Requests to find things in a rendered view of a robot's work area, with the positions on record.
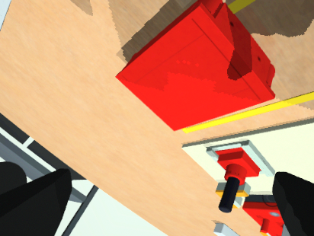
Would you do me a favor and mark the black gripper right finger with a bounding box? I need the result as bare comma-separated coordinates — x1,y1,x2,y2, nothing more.
271,171,314,236

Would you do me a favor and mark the red hollow shell with corner holes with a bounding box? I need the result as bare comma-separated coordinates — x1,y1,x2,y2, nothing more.
115,0,275,131

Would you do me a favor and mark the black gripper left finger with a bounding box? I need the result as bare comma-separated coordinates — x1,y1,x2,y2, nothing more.
0,168,73,236

